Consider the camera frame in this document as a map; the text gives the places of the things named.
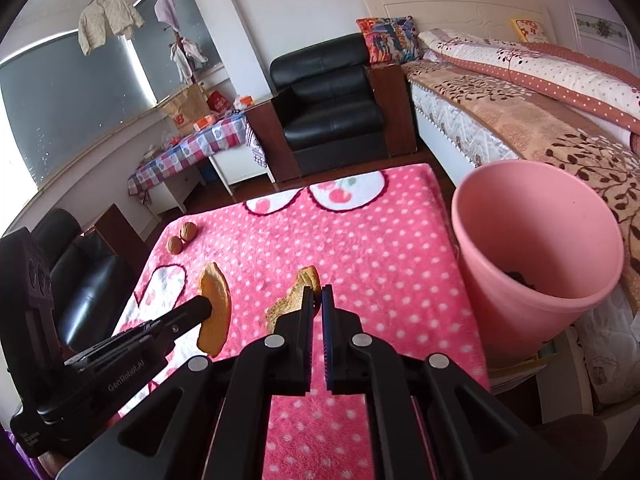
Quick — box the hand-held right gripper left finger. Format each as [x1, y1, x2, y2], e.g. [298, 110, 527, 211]
[60, 285, 317, 480]

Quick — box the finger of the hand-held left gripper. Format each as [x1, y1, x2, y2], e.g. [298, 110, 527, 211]
[120, 296, 212, 347]

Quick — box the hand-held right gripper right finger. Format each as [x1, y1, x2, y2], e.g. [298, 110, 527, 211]
[321, 284, 546, 480]

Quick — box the curved orange peel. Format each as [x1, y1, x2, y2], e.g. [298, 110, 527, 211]
[196, 261, 233, 358]

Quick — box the pink plastic bucket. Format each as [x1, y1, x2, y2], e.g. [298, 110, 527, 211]
[451, 160, 626, 368]

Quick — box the black leather armchair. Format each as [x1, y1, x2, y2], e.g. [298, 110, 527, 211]
[245, 33, 418, 183]
[32, 203, 151, 356]

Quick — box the pink dotted blanket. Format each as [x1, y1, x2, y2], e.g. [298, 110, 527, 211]
[110, 162, 493, 480]

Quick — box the checkered cloth side table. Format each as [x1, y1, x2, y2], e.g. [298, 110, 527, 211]
[127, 112, 256, 196]

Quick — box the dark blue packet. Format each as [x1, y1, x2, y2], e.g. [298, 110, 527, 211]
[502, 269, 538, 292]

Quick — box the brown paper bag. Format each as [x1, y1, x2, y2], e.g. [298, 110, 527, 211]
[160, 82, 213, 136]

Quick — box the grey window blind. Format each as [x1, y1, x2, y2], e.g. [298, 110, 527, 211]
[0, 35, 156, 231]
[132, 0, 223, 103]

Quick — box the wooden coat rack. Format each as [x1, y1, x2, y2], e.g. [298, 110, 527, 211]
[155, 0, 208, 88]

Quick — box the white hanging garment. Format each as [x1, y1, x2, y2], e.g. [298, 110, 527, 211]
[170, 37, 208, 81]

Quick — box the brown leaf-pattern blanket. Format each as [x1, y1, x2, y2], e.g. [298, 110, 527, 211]
[402, 62, 640, 271]

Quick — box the pale pink hanging garment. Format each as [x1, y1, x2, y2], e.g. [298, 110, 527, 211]
[154, 0, 182, 31]

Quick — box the cream hanging garment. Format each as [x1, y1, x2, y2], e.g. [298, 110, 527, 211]
[77, 0, 146, 56]

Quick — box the colourful printed cushion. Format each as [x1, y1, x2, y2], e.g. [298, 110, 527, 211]
[356, 16, 423, 65]

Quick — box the dotted floral quilt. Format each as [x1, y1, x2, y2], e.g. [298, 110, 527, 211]
[417, 28, 640, 133]

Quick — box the cream bed headboard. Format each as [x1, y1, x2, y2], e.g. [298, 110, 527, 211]
[362, 0, 558, 43]

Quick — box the yellow floral pillow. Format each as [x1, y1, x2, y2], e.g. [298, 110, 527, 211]
[510, 18, 551, 43]

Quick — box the white wardrobe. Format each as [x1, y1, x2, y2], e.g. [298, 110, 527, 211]
[552, 0, 636, 68]

